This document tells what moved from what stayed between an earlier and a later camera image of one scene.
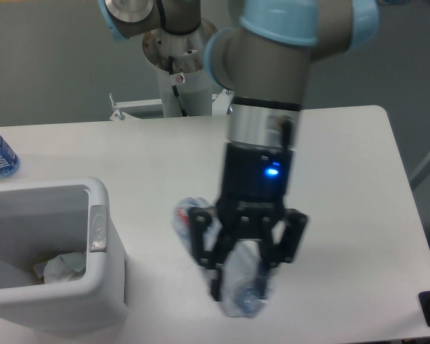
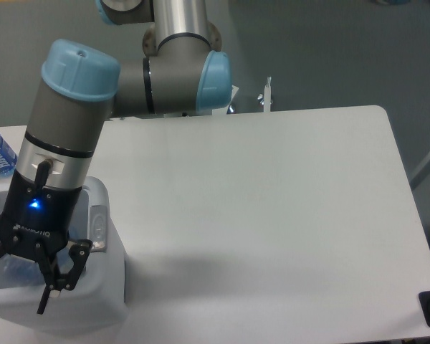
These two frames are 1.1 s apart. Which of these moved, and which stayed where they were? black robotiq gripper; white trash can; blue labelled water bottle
Moved: black robotiq gripper
Stayed: blue labelled water bottle; white trash can
